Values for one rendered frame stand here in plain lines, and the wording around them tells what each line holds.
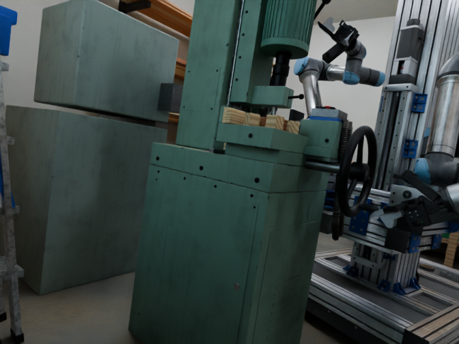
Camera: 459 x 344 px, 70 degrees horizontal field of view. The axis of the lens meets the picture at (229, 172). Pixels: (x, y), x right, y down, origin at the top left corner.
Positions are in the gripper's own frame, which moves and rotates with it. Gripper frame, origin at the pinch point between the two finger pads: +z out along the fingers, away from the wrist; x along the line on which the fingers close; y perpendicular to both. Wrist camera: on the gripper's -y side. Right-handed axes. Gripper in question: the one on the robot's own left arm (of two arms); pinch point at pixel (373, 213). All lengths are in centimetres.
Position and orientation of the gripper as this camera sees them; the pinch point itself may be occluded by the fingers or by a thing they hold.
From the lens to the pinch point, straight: 109.9
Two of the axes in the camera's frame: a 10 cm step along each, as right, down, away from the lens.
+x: 6.2, 0.3, 7.9
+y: 2.6, 9.4, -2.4
